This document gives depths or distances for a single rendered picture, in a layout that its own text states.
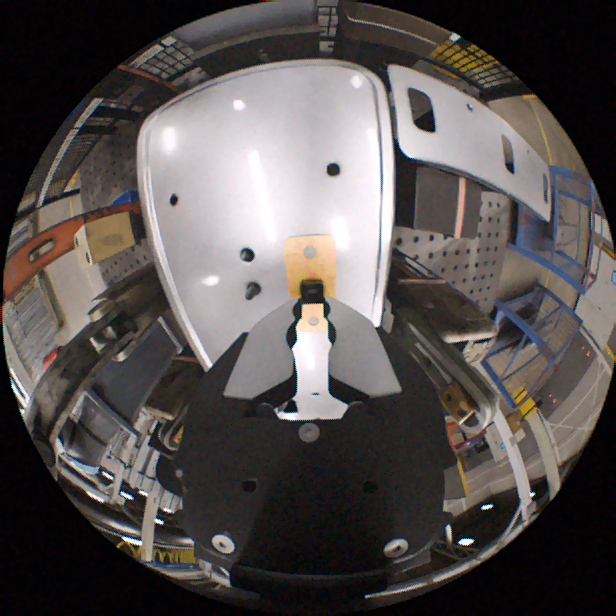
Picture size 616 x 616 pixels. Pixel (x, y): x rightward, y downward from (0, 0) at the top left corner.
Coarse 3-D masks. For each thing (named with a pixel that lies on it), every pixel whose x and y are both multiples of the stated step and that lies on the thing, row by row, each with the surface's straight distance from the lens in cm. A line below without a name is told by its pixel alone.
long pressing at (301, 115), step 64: (320, 64) 19; (192, 128) 18; (256, 128) 16; (320, 128) 15; (384, 128) 16; (192, 192) 17; (256, 192) 14; (320, 192) 14; (384, 192) 15; (192, 256) 17; (256, 256) 15; (384, 256) 16; (192, 320) 21; (256, 320) 18; (320, 384) 24
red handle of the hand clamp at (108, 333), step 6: (108, 324) 21; (114, 324) 21; (102, 330) 21; (108, 330) 21; (114, 330) 21; (96, 336) 22; (102, 336) 21; (108, 336) 21; (114, 336) 21; (96, 342) 22; (102, 342) 22; (60, 348) 28; (48, 354) 30; (54, 354) 28; (48, 360) 30; (48, 366) 30
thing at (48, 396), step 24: (120, 312) 21; (120, 336) 22; (72, 360) 21; (96, 360) 21; (48, 384) 20; (72, 384) 21; (48, 408) 22; (72, 408) 21; (48, 432) 23; (48, 456) 20
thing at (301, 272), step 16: (288, 240) 13; (304, 240) 13; (320, 240) 13; (288, 256) 13; (304, 256) 13; (320, 256) 13; (288, 272) 14; (304, 272) 14; (320, 272) 14; (288, 288) 14; (304, 288) 13; (320, 288) 13; (304, 304) 14; (320, 304) 15; (304, 320) 16; (320, 320) 16
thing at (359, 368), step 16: (336, 304) 11; (336, 320) 10; (352, 320) 10; (368, 320) 10; (336, 336) 9; (352, 336) 9; (368, 336) 9; (336, 352) 8; (352, 352) 8; (368, 352) 8; (384, 352) 8; (336, 368) 7; (352, 368) 7; (368, 368) 7; (384, 368) 8; (336, 384) 7; (352, 384) 7; (368, 384) 7; (384, 384) 7; (352, 400) 8; (368, 400) 7
